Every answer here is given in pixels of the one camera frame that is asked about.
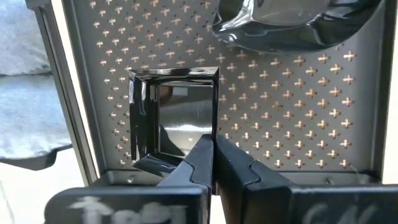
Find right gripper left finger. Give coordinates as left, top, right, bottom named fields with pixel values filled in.
left=43, top=133, right=216, bottom=224

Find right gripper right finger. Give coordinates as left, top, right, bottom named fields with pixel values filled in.
left=215, top=134, right=398, bottom=224

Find small black square plate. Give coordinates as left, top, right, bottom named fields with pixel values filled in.
left=128, top=66, right=221, bottom=179

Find black oval mini plate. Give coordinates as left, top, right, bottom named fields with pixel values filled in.
left=212, top=0, right=384, bottom=54

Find black perforated metal tray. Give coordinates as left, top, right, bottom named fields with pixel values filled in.
left=24, top=0, right=398, bottom=190

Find blue-grey fabric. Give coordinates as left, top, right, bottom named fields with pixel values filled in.
left=0, top=0, right=73, bottom=171

